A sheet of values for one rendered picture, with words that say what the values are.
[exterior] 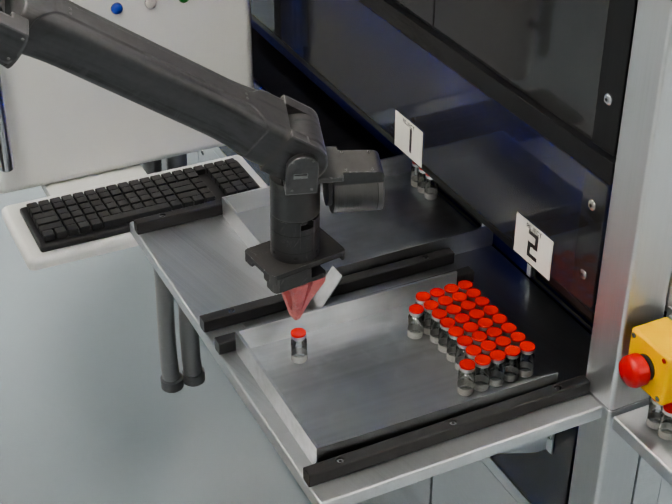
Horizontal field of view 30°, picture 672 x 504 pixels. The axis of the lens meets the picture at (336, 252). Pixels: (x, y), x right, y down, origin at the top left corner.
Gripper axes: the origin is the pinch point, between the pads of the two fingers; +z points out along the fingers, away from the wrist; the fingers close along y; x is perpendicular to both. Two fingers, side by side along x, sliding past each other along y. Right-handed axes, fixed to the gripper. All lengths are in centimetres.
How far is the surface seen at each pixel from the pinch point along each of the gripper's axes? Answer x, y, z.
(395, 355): 0.9, 16.5, 14.9
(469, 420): -16.6, 15.0, 12.3
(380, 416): -8.3, 7.5, 14.4
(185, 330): 87, 28, 73
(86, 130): 82, 9, 17
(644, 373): -30.1, 29.0, 1.4
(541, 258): -6.0, 34.5, 1.6
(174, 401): 103, 32, 108
